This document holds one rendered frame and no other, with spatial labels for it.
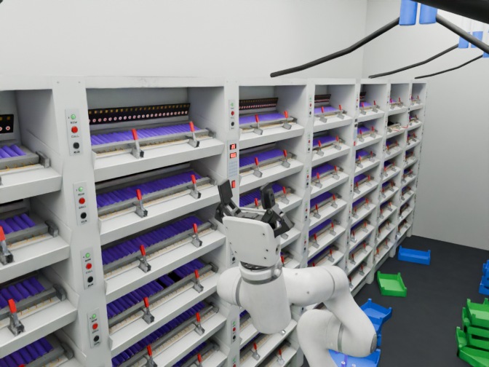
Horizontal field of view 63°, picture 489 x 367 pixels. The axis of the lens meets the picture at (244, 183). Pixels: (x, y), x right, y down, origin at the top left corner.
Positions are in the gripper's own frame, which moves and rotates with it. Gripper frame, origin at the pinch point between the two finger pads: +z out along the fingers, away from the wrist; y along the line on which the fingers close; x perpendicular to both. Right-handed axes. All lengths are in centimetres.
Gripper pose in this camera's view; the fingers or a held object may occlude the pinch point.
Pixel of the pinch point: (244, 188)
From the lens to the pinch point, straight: 73.1
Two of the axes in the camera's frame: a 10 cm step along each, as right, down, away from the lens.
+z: -1.9, -9.0, -3.9
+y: -8.2, -0.7, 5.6
